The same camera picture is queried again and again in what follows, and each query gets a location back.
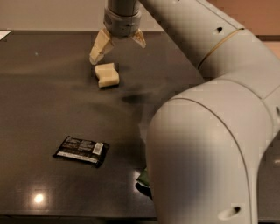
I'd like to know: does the white paper sheet corner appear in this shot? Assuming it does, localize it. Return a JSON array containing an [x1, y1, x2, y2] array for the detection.
[[0, 31, 11, 41]]

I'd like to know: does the pale yellow sponge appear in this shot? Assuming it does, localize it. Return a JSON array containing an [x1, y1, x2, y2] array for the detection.
[[94, 63, 120, 88]]

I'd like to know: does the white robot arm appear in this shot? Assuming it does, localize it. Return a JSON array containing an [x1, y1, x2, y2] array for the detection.
[[89, 0, 280, 224]]

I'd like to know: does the green jalapeno chip bag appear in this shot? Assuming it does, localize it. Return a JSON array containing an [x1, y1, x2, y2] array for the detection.
[[135, 168, 152, 199]]

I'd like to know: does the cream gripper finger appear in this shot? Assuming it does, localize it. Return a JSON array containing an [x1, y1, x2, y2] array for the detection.
[[131, 29, 146, 48], [89, 28, 114, 65]]

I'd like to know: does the black snack bar wrapper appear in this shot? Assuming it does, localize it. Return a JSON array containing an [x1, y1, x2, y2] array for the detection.
[[53, 136, 110, 168]]

